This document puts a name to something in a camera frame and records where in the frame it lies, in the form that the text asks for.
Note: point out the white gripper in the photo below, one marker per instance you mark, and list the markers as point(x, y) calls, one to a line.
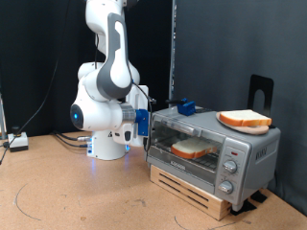
point(140, 96)

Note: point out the white bread slice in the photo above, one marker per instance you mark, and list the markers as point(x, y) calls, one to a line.
point(244, 118)
point(193, 147)

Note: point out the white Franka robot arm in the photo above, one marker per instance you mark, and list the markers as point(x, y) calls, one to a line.
point(112, 70)

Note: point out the toast slice on oven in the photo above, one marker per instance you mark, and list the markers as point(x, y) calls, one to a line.
point(252, 130)

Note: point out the grey toaster oven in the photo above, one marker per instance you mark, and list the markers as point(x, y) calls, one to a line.
point(255, 153)

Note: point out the vertical metal pole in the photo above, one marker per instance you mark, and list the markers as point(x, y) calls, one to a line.
point(173, 48)

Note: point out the silver temperature knob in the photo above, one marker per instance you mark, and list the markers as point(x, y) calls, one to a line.
point(230, 167)

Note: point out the silver timer knob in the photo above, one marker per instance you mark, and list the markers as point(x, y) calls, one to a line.
point(225, 187)

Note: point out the wooden block base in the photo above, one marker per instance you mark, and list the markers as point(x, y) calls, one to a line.
point(204, 202)

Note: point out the black metal bookend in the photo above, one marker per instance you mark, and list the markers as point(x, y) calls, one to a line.
point(267, 84)

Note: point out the emergency stop button box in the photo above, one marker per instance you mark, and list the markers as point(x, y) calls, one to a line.
point(18, 142)

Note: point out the black foam pad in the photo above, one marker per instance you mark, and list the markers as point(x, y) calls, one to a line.
point(259, 196)
point(243, 208)

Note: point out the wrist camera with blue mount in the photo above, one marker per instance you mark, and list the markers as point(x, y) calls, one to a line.
point(142, 121)

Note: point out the metal frame post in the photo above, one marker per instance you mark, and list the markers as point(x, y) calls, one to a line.
point(2, 118)

